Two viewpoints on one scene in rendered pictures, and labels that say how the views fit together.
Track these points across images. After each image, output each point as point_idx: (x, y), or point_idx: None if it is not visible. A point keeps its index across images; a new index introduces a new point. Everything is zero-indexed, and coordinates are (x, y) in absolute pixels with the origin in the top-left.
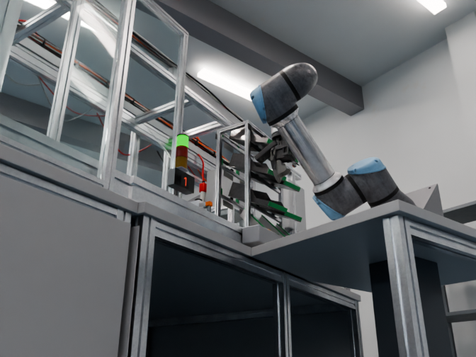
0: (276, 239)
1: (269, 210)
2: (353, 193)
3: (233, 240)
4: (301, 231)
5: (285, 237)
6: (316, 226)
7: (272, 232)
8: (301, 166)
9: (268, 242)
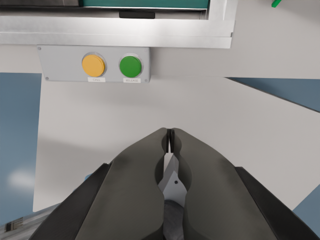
0: (39, 114)
1: None
2: None
3: (0, 72)
4: (37, 144)
5: (38, 125)
6: (36, 159)
7: (93, 82)
8: (15, 220)
9: (40, 103)
